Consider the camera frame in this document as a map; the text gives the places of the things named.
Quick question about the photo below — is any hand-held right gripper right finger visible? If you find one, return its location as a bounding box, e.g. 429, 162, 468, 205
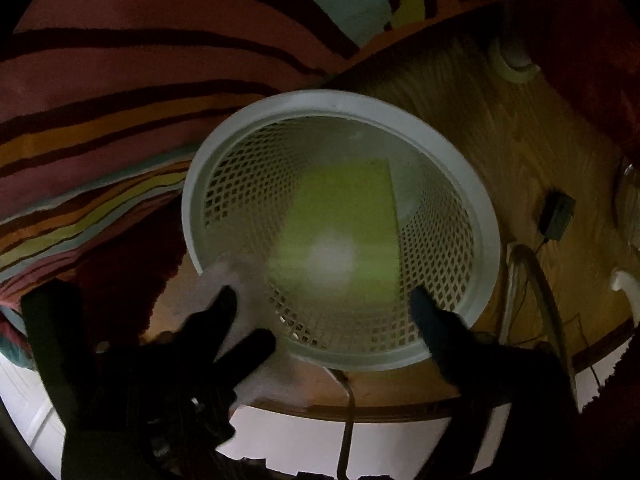
410, 287, 576, 411

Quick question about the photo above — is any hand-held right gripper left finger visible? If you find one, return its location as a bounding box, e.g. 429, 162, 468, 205
125, 284, 277, 403

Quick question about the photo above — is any white mesh wastebasket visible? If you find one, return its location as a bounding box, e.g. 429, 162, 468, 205
181, 89, 502, 372

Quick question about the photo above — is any black power adapter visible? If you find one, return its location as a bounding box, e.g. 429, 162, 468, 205
537, 190, 577, 241

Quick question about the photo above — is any dark bar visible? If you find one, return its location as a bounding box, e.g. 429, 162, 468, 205
21, 280, 88, 413

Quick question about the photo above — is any red shaggy rug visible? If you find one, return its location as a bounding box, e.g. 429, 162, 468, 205
575, 345, 640, 413
515, 0, 640, 161

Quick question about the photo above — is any white curved furniture foot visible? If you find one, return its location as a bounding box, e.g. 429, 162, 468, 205
609, 269, 640, 321

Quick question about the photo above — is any striped colourful blanket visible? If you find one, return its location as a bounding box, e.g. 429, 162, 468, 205
0, 0, 501, 361

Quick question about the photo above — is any white round furniture foot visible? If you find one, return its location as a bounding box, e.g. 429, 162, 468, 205
489, 35, 542, 83

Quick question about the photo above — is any thin black cable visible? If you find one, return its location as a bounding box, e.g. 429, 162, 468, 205
500, 232, 601, 386

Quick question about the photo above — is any curved metal frame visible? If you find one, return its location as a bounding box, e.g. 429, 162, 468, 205
500, 242, 578, 401

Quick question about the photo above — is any brown cord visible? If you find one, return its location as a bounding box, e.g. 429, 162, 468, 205
327, 367, 357, 480

